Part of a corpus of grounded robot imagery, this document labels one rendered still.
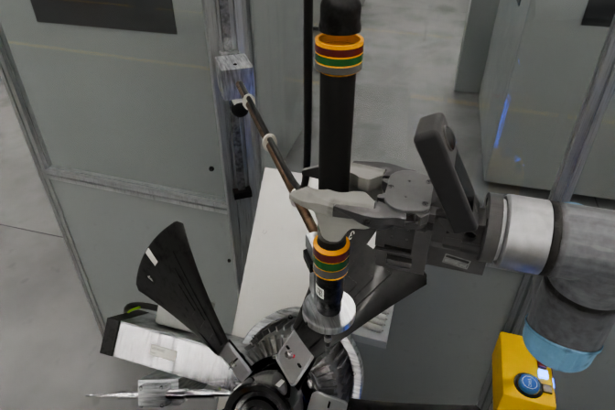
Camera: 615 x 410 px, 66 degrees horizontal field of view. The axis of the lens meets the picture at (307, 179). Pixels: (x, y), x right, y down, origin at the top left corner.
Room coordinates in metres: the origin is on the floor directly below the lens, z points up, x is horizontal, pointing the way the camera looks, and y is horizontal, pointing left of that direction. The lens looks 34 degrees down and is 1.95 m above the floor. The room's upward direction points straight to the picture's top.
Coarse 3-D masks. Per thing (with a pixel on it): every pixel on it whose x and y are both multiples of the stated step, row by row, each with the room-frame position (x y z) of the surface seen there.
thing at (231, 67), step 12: (216, 60) 1.01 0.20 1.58; (228, 60) 1.01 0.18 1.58; (240, 60) 1.01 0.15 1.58; (216, 72) 1.03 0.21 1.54; (228, 72) 0.95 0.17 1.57; (240, 72) 0.96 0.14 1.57; (252, 72) 0.97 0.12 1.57; (228, 84) 0.95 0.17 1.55; (252, 84) 0.97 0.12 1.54; (228, 96) 0.95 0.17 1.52; (240, 96) 0.96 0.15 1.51
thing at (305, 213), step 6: (240, 90) 0.92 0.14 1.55; (246, 102) 0.86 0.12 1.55; (252, 114) 0.80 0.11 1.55; (258, 126) 0.76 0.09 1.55; (270, 150) 0.67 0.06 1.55; (276, 162) 0.63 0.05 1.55; (282, 174) 0.60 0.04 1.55; (288, 180) 0.58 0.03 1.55; (288, 186) 0.57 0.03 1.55; (300, 210) 0.51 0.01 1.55; (306, 210) 0.51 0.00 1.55; (306, 216) 0.50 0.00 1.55; (306, 222) 0.49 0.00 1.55; (312, 222) 0.48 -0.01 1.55; (312, 228) 0.47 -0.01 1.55
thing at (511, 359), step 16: (512, 336) 0.66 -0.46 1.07; (496, 352) 0.65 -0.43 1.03; (512, 352) 0.62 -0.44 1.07; (528, 352) 0.62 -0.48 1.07; (496, 368) 0.62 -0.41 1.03; (512, 368) 0.59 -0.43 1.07; (528, 368) 0.59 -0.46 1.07; (496, 384) 0.58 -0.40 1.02; (512, 384) 0.55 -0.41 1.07; (496, 400) 0.55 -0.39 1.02; (512, 400) 0.52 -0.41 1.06; (528, 400) 0.52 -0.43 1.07; (544, 400) 0.52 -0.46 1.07
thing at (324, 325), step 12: (312, 240) 0.45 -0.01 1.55; (312, 252) 0.43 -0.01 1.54; (312, 264) 0.43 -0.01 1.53; (312, 276) 0.43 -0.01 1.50; (312, 288) 0.43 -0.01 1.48; (312, 300) 0.42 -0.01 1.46; (348, 300) 0.42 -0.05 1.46; (312, 312) 0.40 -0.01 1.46; (348, 312) 0.40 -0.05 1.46; (312, 324) 0.39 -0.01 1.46; (324, 324) 0.39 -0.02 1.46; (336, 324) 0.39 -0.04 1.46; (348, 324) 0.39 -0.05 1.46
